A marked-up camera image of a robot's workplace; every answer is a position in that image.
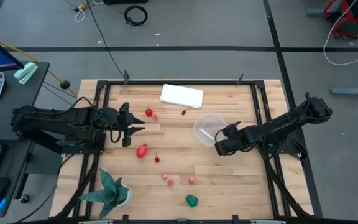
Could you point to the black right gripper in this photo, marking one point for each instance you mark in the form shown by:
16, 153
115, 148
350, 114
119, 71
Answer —
230, 141

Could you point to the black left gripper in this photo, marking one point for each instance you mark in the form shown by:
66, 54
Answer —
126, 124

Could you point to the red toy strawberry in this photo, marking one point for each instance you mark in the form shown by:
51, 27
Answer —
148, 113

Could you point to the large pink-red toy fruit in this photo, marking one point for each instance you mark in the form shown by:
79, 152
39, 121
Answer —
141, 151

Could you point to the pink ball front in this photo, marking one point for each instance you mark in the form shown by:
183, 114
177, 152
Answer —
171, 183

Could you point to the green toy bell pepper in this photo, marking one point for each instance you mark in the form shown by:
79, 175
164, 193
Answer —
191, 200

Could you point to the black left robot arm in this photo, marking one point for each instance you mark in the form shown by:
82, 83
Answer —
57, 121

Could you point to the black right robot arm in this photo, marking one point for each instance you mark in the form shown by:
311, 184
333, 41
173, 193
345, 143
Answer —
275, 127

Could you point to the clear plastic tupperware container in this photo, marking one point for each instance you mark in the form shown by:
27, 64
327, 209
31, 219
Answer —
207, 126

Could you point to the white folded cloth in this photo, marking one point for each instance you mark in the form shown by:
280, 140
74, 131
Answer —
182, 96

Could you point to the green plant in white pot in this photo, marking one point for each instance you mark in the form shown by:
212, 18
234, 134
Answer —
110, 194

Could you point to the mint green stapler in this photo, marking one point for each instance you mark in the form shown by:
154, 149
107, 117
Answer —
26, 72

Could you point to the black desk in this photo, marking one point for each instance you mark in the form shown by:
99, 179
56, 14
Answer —
11, 109

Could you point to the grey metal table foot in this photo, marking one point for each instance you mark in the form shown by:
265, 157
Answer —
315, 12
353, 91

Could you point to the black round knob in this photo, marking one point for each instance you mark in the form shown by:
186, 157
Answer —
24, 198

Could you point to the black metal table frame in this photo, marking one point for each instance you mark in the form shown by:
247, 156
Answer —
179, 82

